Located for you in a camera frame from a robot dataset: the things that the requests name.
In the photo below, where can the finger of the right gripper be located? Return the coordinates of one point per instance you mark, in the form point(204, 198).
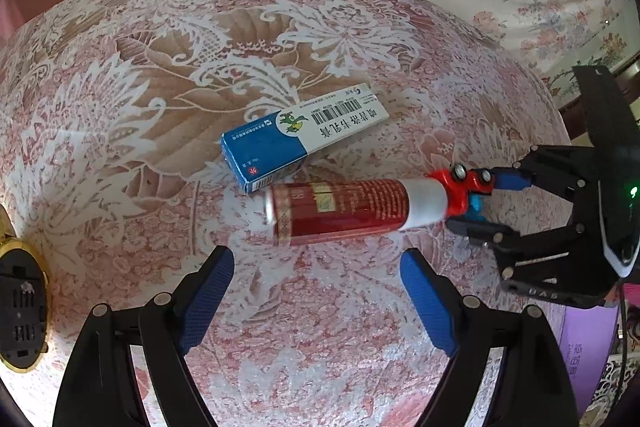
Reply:
point(510, 180)
point(484, 233)

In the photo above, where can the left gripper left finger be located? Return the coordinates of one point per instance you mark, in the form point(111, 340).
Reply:
point(99, 386)

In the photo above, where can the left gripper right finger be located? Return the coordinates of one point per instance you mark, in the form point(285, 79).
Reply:
point(532, 387)

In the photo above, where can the red blue toy car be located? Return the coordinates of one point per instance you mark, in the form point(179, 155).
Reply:
point(460, 184)

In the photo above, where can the gold ornament with black base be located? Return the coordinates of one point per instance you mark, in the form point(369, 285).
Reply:
point(26, 310)

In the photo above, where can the red white spray can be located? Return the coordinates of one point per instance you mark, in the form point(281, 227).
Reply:
point(310, 213)

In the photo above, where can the blue white medicine box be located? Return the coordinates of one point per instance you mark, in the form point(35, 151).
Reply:
point(270, 148)

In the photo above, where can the purple storage box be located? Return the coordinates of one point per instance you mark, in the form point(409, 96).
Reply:
point(586, 341)

